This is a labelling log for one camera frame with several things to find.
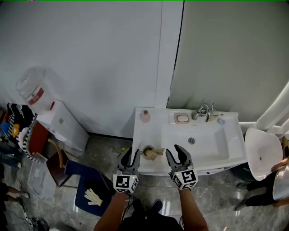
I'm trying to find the person's right forearm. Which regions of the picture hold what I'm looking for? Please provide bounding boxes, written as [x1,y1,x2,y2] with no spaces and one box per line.
[178,189,210,231]

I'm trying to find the dark round bin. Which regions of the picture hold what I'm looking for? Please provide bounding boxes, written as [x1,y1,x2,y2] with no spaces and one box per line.
[231,163,256,182]

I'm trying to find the black cable bundle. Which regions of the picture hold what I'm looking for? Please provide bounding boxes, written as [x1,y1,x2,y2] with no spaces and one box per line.
[29,216,50,231]

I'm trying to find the white water dispenser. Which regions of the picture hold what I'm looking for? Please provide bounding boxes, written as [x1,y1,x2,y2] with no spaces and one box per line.
[36,100,90,154]

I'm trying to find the brown cardboard box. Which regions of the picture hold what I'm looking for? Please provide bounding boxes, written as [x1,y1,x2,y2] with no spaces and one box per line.
[282,137,289,158]

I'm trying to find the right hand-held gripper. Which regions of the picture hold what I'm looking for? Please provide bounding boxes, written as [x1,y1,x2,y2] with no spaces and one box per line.
[166,144,199,190]

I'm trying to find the blue chair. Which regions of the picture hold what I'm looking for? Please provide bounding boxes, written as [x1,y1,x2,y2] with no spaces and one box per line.
[65,159,116,217]

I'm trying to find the clear glass tumbler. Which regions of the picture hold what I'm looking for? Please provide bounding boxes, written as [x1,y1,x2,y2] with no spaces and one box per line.
[209,110,224,122]

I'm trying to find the white work glove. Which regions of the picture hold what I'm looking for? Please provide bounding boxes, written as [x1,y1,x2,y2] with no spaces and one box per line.
[84,188,104,206]

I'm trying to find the small pink glass bottle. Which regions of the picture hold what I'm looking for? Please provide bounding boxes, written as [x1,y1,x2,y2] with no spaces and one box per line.
[140,110,151,123]

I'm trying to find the white power strip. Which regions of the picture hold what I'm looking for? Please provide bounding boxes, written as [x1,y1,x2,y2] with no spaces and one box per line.
[21,203,32,224]

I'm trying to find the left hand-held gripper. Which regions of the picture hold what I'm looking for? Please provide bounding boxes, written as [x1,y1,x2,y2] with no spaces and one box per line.
[112,147,141,194]

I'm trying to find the white bathtub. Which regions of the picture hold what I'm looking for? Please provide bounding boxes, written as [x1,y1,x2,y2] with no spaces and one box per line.
[245,127,284,181]

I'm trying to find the white vanity cabinet with sink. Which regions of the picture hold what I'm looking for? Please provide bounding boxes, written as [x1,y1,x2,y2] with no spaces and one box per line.
[132,107,248,176]

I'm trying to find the clear water bottle red label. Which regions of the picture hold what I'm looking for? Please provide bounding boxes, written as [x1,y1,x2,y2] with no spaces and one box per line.
[15,66,59,116]

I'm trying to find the chrome faucet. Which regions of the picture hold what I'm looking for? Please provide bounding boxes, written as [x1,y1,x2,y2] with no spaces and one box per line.
[191,103,211,122]

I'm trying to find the black cloth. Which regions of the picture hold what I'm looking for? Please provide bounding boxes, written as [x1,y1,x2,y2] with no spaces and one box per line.
[83,179,109,197]

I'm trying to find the clear plastic storage box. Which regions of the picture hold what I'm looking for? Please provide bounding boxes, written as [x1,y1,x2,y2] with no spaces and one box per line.
[27,152,56,200]

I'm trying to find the person's left forearm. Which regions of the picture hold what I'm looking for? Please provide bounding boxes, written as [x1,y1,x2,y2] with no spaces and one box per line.
[93,193,127,231]

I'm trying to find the person's black trousers and shoes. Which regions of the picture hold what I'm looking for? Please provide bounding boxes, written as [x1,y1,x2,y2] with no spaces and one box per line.
[118,198,183,231]

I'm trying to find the pink soap dish with soap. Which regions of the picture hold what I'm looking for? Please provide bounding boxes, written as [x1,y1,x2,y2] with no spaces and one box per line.
[173,113,190,124]

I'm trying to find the grey mug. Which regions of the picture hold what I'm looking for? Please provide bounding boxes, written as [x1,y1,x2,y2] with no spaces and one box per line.
[142,145,157,160]

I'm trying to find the striped blanket with flowers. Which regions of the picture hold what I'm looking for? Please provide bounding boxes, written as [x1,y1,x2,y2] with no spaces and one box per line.
[1,102,38,161]

